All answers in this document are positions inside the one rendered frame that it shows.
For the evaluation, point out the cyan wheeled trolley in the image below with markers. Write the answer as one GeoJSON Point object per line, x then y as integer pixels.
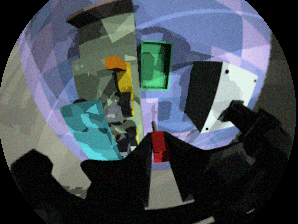
{"type": "Point", "coordinates": [88, 123]}

